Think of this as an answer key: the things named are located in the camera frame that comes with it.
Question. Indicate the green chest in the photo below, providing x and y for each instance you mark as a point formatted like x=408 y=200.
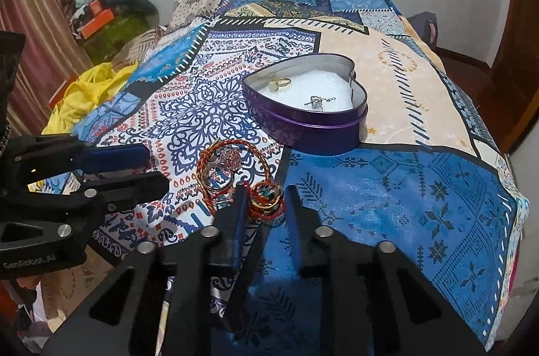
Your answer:
x=118 y=36

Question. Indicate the yellow cloth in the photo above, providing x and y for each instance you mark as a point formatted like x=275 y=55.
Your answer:
x=84 y=90

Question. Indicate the orange box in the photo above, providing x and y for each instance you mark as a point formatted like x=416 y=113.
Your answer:
x=99 y=21

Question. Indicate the striped brown curtain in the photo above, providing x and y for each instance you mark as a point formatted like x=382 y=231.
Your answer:
x=38 y=23

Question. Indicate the dotted beige pillow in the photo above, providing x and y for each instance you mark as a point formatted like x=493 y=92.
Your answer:
x=193 y=2

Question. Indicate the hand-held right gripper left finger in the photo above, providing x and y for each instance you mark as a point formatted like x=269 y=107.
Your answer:
x=238 y=221

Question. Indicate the silver earring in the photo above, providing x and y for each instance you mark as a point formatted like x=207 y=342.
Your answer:
x=315 y=101

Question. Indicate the blue patchwork bedsheet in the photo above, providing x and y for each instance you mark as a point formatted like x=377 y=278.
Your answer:
x=379 y=192

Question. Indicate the red gold twisted bangle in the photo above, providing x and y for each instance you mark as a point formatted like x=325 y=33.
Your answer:
x=199 y=170

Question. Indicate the wooden door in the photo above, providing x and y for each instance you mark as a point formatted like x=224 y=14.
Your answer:
x=520 y=57

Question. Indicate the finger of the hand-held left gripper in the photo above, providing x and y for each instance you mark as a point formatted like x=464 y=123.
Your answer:
x=139 y=187
x=118 y=159

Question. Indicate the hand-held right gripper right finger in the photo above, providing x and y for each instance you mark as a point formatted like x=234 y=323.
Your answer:
x=297 y=213

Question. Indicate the dark bag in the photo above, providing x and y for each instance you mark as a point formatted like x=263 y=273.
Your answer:
x=423 y=29

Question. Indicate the purple heart-shaped tin box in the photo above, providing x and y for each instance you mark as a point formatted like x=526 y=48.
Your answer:
x=311 y=133

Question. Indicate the white foam lining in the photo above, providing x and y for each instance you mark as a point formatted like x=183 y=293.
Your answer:
x=294 y=88

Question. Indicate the leaf-patterned cloth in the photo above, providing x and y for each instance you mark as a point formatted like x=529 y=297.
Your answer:
x=141 y=44

